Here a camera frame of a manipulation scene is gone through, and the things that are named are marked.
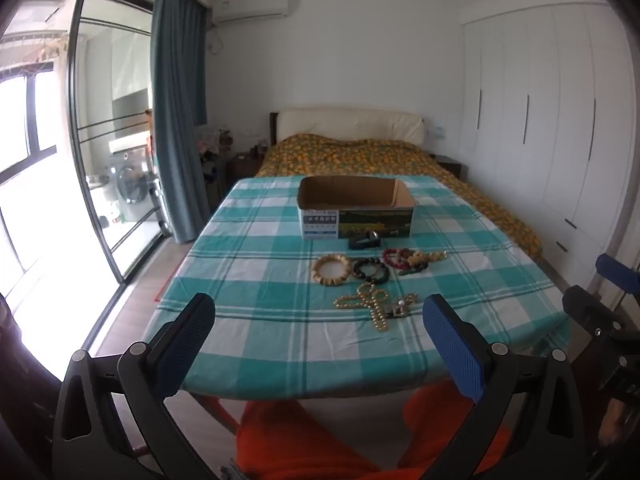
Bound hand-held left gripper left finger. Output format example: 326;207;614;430
52;292;217;480

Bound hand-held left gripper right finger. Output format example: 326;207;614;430
422;294;591;480

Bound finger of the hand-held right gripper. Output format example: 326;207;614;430
595;253;640;311
562;285;633;348

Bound pearl necklace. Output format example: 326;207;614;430
334;282;419;334

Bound black bead bracelet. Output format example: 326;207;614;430
352;257;391;284

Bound light wooden bead bracelet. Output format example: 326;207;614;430
311;254;355;286

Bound printed cardboard box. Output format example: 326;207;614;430
297;176;417;241

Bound person's right hand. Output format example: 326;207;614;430
601;400;633;461

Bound teal checked cloth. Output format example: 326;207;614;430
157;174;571;402

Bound orange pants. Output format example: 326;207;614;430
235;379;512;480

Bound grey washing machine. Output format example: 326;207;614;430
109;152;161;224

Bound white wardrobe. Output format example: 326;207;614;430
460;2;632;291

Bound dark wooden nightstand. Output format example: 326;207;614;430
433;154;469;181
227;152;266;196

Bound folded cloth on nightstand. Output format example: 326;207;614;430
195;125;234;157

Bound blue-grey curtain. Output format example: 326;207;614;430
150;0;211;245

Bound cream padded headboard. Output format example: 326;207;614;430
270;107;426;147

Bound sliding glass door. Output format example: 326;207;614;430
66;0;173;286

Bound black framed window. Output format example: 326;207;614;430
0;60;59;281

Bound white air conditioner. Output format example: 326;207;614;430
214;0;290;24

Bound red bead bracelet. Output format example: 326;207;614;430
382;247;413;269

